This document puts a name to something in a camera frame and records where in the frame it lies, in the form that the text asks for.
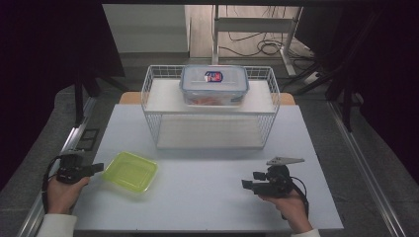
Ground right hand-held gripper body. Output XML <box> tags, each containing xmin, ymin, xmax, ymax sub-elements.
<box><xmin>252</xmin><ymin>156</ymin><xmax>306</xmax><ymax>199</ymax></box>

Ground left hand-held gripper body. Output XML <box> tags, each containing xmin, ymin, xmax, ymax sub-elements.
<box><xmin>55</xmin><ymin>149</ymin><xmax>94</xmax><ymax>185</ymax></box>

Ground white wire shelf rack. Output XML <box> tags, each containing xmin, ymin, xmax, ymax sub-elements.
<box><xmin>140</xmin><ymin>64</ymin><xmax>282</xmax><ymax>151</ymax></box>

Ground clear plastic food container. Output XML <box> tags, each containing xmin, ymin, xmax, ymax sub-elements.
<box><xmin>179</xmin><ymin>64</ymin><xmax>250</xmax><ymax>108</ymax></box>

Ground person's left hand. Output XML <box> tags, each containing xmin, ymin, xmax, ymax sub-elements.
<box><xmin>45</xmin><ymin>176</ymin><xmax>91</xmax><ymax>216</ymax></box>

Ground person's right hand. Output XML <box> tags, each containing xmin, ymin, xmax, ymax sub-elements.
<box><xmin>258</xmin><ymin>189</ymin><xmax>314</xmax><ymax>235</ymax></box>

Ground yellow-green plastic tray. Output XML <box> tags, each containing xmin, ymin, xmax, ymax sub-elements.
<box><xmin>101</xmin><ymin>150</ymin><xmax>159</xmax><ymax>195</ymax></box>

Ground black metal stand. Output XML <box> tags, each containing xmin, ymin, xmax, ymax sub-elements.
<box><xmin>72</xmin><ymin>68</ymin><xmax>130</xmax><ymax>128</ymax></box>
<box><xmin>280</xmin><ymin>13</ymin><xmax>383</xmax><ymax>133</ymax></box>

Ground wooden table board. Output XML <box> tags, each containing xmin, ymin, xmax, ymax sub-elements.
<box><xmin>118</xmin><ymin>91</ymin><xmax>296</xmax><ymax>107</ymax></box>

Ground orange food pieces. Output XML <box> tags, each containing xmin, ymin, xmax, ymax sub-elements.
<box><xmin>190</xmin><ymin>96</ymin><xmax>232</xmax><ymax>107</ymax></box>

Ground dark curtain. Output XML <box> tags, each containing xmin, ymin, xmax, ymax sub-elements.
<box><xmin>0</xmin><ymin>0</ymin><xmax>126</xmax><ymax>193</ymax></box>
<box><xmin>293</xmin><ymin>5</ymin><xmax>419</xmax><ymax>186</ymax></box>

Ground white power strip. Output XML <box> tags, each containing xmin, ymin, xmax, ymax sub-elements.
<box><xmin>301</xmin><ymin>70</ymin><xmax>321</xmax><ymax>86</ymax></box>

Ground aluminium rail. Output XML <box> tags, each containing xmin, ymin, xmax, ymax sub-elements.
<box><xmin>326</xmin><ymin>100</ymin><xmax>409</xmax><ymax>237</ymax></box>
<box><xmin>17</xmin><ymin>96</ymin><xmax>99</xmax><ymax>237</ymax></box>

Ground left hand-held gripper black cable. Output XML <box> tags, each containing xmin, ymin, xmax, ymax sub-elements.
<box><xmin>42</xmin><ymin>155</ymin><xmax>63</xmax><ymax>214</ymax></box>

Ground hand-held gripper black cable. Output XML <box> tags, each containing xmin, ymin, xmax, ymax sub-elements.
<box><xmin>289</xmin><ymin>176</ymin><xmax>311</xmax><ymax>220</ymax></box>
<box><xmin>42</xmin><ymin>155</ymin><xmax>63</xmax><ymax>214</ymax></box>

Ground right hand-held gripper black cable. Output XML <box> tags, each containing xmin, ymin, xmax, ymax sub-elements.
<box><xmin>289</xmin><ymin>176</ymin><xmax>311</xmax><ymax>220</ymax></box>

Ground black floor cables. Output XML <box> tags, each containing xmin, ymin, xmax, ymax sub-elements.
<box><xmin>218</xmin><ymin>5</ymin><xmax>315</xmax><ymax>60</ymax></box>

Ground white metal desk frame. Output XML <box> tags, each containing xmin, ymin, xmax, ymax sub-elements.
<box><xmin>210</xmin><ymin>4</ymin><xmax>304</xmax><ymax>78</ymax></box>

